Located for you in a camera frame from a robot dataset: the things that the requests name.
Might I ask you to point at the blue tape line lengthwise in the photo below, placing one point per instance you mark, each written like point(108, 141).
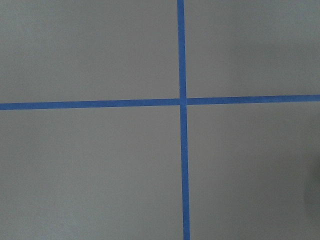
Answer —
point(183, 120)

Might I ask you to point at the blue tape line crosswise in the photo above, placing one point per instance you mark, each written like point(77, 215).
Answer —
point(158, 102)

